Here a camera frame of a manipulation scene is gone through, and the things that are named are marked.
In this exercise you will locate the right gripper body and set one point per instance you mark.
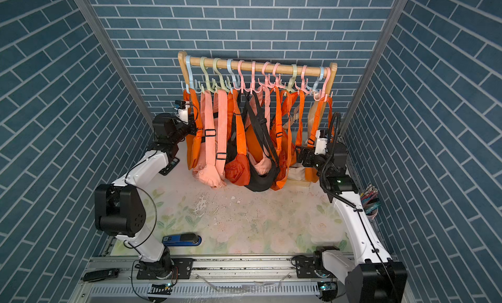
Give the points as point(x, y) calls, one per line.
point(311, 160)

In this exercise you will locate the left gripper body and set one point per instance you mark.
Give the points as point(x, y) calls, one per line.
point(180, 132)

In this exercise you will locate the large pink sling bag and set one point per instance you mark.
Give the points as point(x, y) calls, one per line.
point(209, 169)

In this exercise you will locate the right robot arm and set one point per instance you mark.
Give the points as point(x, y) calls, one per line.
point(371, 275)

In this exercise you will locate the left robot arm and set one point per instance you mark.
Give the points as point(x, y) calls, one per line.
point(119, 210)

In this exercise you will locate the far right orange bag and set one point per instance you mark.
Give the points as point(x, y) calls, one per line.
point(314, 119)

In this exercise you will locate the small pink sling bag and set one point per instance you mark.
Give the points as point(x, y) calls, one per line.
point(258, 157)

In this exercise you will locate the black sling bag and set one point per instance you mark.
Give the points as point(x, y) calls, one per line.
point(257, 118)

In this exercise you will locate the orange bag behind black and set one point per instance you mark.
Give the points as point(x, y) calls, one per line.
point(281, 135)

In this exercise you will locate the dark red-orange bag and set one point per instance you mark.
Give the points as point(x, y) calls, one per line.
point(237, 167)

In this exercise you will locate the black desk calculator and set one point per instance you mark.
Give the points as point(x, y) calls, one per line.
point(169, 167)

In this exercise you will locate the wooden hanging rack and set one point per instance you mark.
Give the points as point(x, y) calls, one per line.
point(213, 74)

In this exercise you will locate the pink pen cup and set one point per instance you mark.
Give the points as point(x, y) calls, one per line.
point(370, 201)

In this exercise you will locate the blue black stapler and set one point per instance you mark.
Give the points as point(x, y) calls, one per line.
point(182, 240)

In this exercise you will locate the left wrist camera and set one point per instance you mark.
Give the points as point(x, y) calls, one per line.
point(182, 110)

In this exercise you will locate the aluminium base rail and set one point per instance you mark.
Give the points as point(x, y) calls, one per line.
point(245, 278)

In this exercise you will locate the black remote on rail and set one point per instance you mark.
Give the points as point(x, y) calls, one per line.
point(100, 275)

